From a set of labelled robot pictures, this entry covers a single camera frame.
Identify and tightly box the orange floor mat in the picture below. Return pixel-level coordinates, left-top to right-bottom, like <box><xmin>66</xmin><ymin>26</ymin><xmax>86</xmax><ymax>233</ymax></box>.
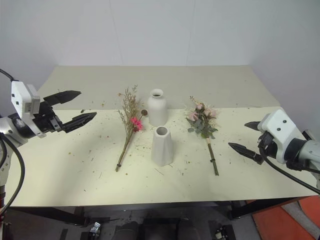
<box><xmin>250</xmin><ymin>195</ymin><xmax>320</xmax><ymax>240</ymax></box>

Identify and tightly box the pink rose bouquet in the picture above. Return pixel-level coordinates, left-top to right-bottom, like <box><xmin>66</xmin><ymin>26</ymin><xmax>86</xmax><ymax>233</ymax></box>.
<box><xmin>183</xmin><ymin>95</ymin><xmax>221</xmax><ymax>177</ymax></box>

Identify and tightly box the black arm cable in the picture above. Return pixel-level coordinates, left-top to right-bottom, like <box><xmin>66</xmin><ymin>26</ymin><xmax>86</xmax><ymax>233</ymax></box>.
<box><xmin>0</xmin><ymin>68</ymin><xmax>26</xmax><ymax>217</ymax></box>
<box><xmin>258</xmin><ymin>146</ymin><xmax>320</xmax><ymax>195</ymax></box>

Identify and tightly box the silver metal clamp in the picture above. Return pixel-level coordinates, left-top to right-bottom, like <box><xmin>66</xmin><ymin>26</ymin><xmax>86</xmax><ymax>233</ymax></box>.
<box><xmin>215</xmin><ymin>224</ymin><xmax>227</xmax><ymax>240</ymax></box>
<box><xmin>89</xmin><ymin>220</ymin><xmax>103</xmax><ymax>238</ymax></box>

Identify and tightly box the white bottle-shaped vase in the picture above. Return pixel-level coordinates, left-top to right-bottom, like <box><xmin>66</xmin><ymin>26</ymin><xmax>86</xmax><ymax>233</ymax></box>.
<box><xmin>146</xmin><ymin>88</ymin><xmax>169</xmax><ymax>127</ymax></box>

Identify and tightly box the white tapered vase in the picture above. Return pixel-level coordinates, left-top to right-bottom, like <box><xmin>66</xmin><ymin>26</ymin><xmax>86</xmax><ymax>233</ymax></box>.
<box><xmin>150</xmin><ymin>125</ymin><xmax>175</xmax><ymax>167</ymax></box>

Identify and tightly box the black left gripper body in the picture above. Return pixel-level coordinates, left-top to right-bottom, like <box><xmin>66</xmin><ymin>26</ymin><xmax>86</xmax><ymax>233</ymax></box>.
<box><xmin>32</xmin><ymin>100</ymin><xmax>64</xmax><ymax>138</ymax></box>

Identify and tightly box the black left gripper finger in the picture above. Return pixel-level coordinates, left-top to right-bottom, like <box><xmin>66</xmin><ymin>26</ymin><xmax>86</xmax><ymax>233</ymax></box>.
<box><xmin>61</xmin><ymin>111</ymin><xmax>98</xmax><ymax>134</ymax></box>
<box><xmin>43</xmin><ymin>90</ymin><xmax>82</xmax><ymax>107</ymax></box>

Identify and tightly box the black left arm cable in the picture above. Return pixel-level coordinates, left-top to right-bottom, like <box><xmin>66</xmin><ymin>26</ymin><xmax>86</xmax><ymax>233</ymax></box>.
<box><xmin>0</xmin><ymin>68</ymin><xmax>26</xmax><ymax>217</ymax></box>

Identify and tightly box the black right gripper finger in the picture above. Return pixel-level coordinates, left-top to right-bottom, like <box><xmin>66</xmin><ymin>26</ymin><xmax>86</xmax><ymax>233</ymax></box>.
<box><xmin>227</xmin><ymin>142</ymin><xmax>265</xmax><ymax>166</ymax></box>
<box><xmin>244</xmin><ymin>120</ymin><xmax>262</xmax><ymax>131</ymax></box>

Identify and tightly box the black metal table frame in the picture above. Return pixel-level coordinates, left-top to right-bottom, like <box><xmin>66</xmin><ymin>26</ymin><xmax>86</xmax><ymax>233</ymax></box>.
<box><xmin>6</xmin><ymin>196</ymin><xmax>302</xmax><ymax>227</ymax></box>

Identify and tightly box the dried grass bouquet, pink daisy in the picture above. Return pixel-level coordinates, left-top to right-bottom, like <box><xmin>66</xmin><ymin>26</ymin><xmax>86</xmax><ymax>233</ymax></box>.
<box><xmin>114</xmin><ymin>84</ymin><xmax>149</xmax><ymax>173</ymax></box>

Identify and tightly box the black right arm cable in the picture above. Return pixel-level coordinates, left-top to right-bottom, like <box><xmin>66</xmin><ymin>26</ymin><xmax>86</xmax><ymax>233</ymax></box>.
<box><xmin>258</xmin><ymin>146</ymin><xmax>320</xmax><ymax>195</ymax></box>

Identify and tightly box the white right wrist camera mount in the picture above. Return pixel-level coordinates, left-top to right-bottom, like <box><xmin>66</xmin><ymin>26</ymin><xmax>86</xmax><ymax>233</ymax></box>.
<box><xmin>256</xmin><ymin>108</ymin><xmax>300</xmax><ymax>165</ymax></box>

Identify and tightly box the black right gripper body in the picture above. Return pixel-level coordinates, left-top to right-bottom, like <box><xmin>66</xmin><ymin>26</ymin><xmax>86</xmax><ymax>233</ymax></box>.
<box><xmin>257</xmin><ymin>130</ymin><xmax>278</xmax><ymax>158</ymax></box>

